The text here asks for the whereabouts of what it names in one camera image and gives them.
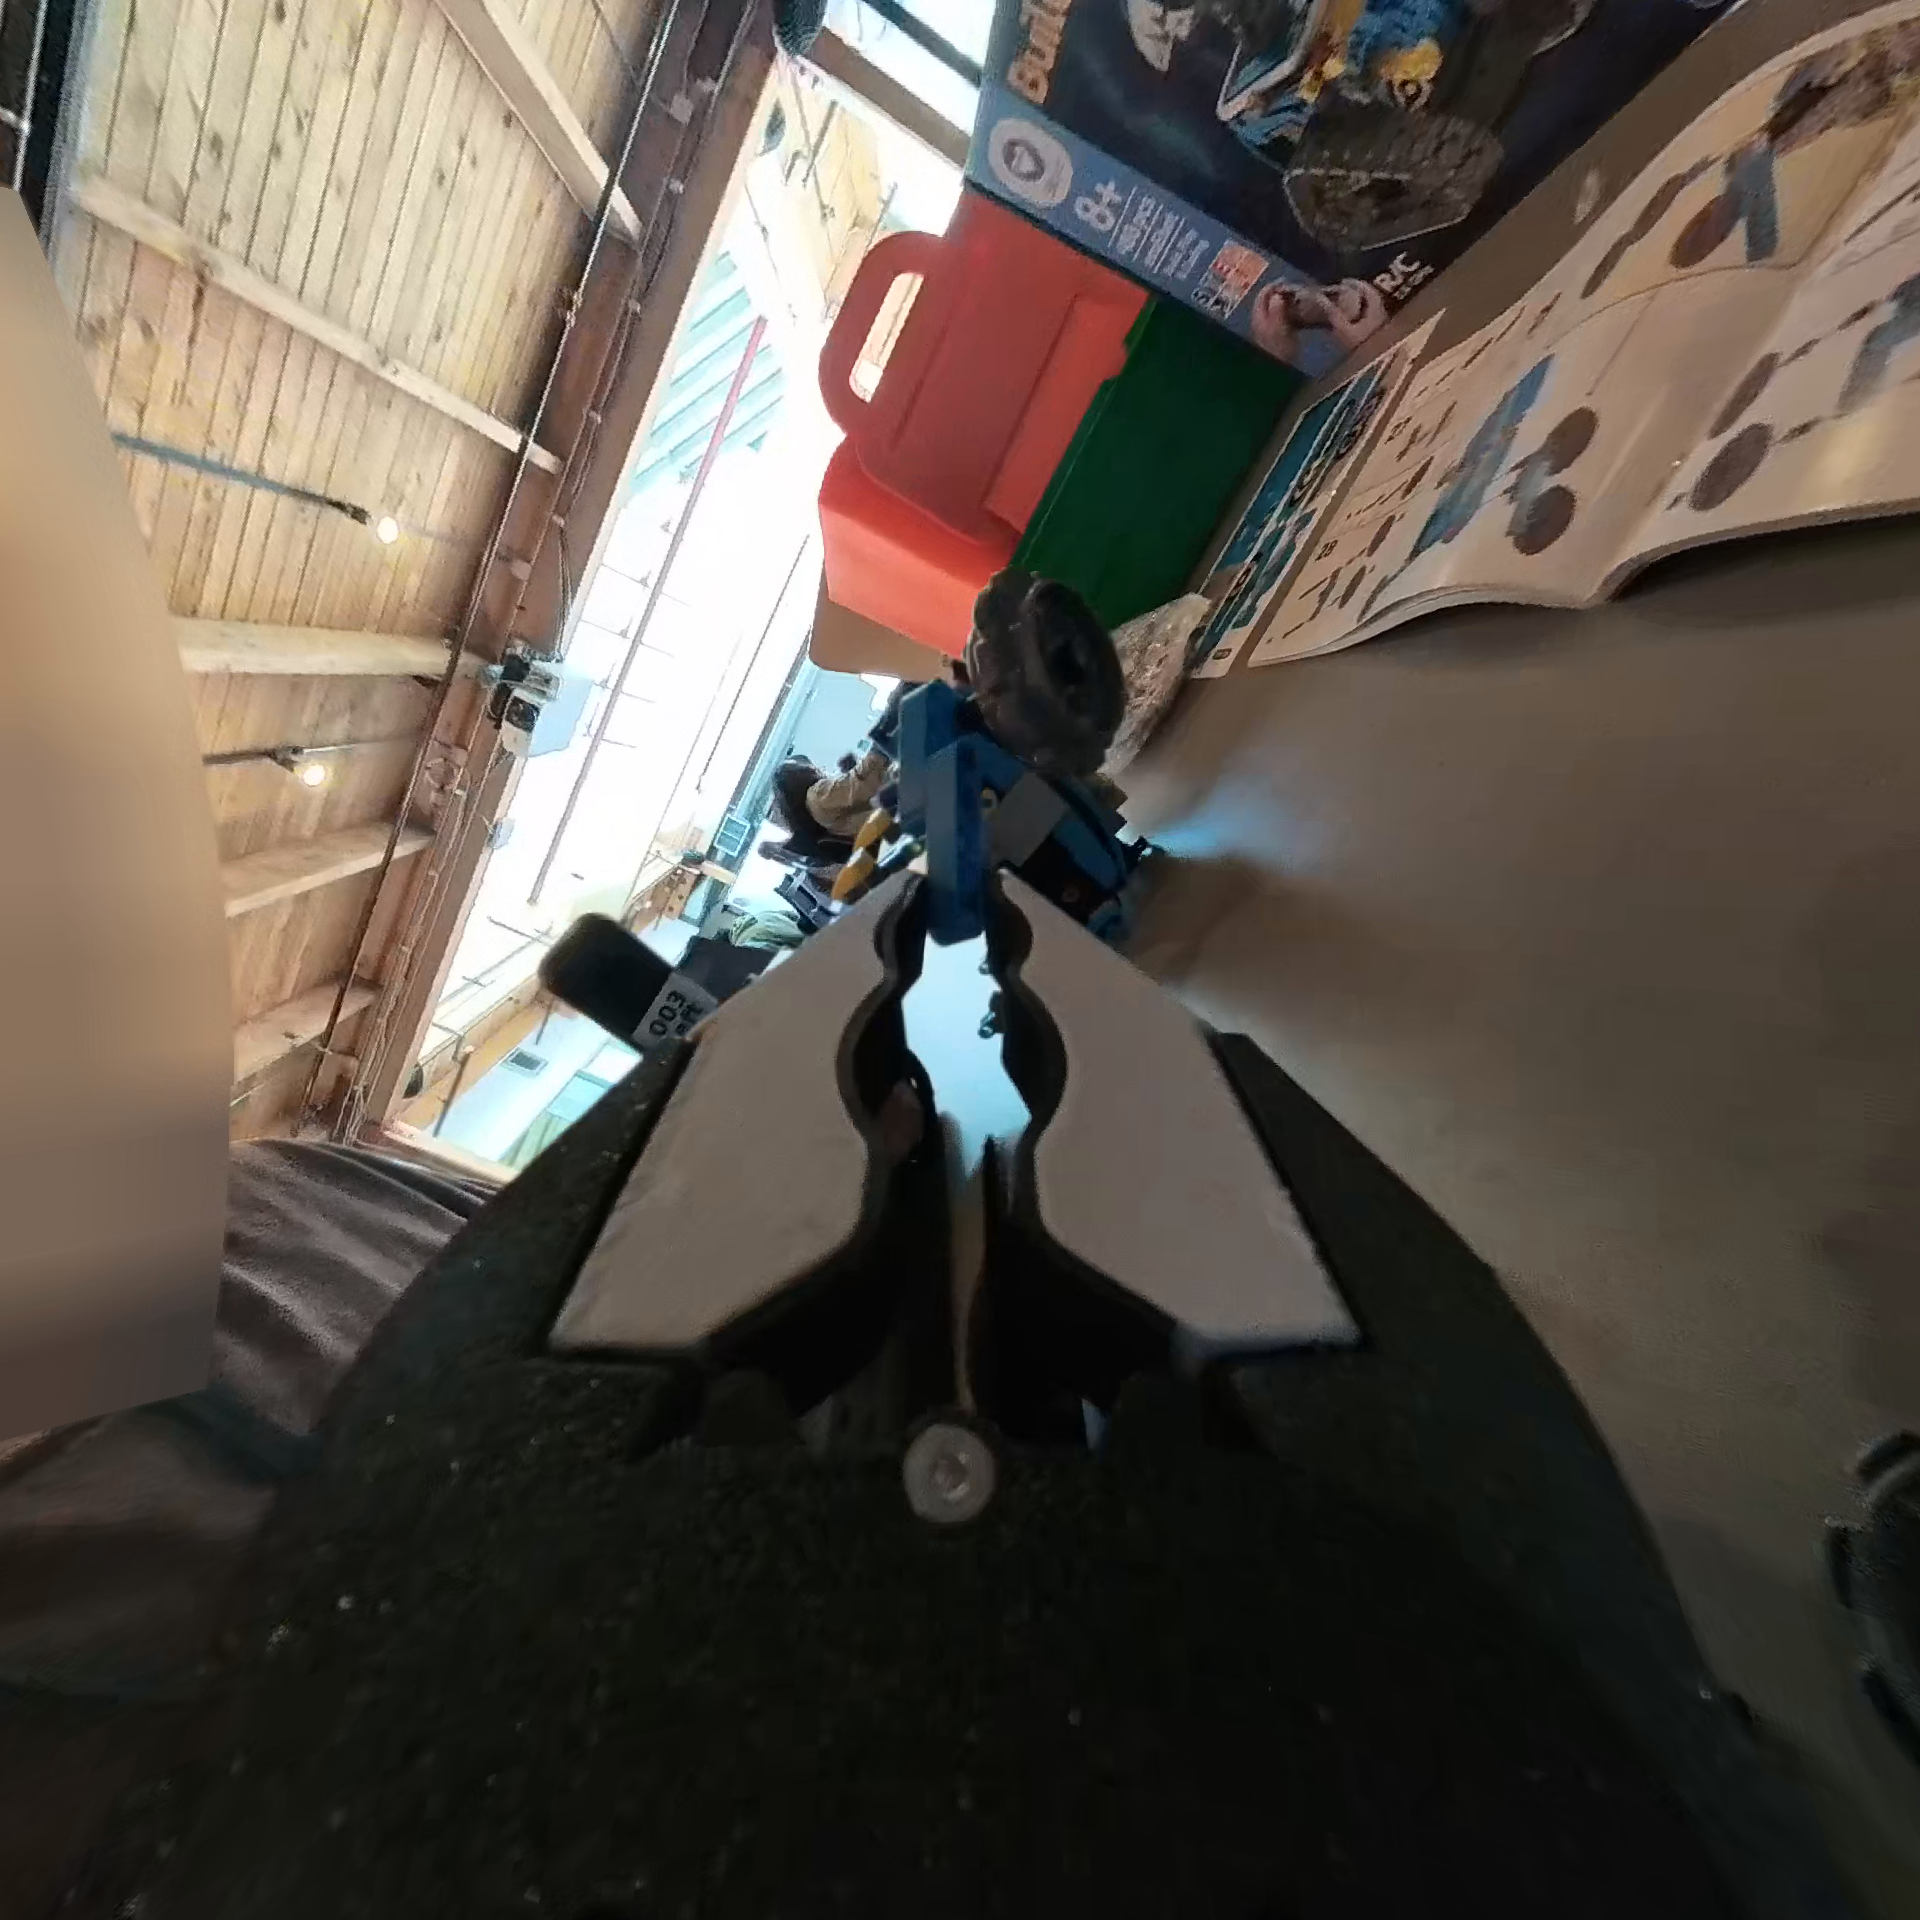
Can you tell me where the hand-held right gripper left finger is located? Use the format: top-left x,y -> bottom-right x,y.
547,871 -> 939,1360

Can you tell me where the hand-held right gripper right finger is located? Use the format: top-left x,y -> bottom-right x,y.
983,885 -> 1364,1353

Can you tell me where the blue toy beam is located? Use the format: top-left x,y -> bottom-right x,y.
896,678 -> 1028,950

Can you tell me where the grey toy gear wheel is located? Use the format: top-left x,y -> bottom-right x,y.
965,573 -> 1128,783

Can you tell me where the grey desk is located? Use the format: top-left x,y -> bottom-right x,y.
1118,510 -> 1920,1920

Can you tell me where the blue grey brick toy vehicle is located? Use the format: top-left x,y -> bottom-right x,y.
983,761 -> 1168,950

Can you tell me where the tan cardboard sheet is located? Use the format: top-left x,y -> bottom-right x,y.
807,592 -> 975,682

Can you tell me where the bubble wrap bag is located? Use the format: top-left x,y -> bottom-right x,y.
1105,589 -> 1220,767

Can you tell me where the red plastic bin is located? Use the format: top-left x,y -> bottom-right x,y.
813,191 -> 1157,662

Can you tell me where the blue white sticker sheet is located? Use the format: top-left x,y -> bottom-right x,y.
1188,311 -> 1445,680

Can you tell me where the green plastic bin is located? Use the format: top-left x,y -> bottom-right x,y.
1007,293 -> 1309,639

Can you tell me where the building instruction booklet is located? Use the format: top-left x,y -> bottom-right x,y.
1241,0 -> 1920,672

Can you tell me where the dark blue toy kit box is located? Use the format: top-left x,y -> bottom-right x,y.
965,0 -> 1748,380

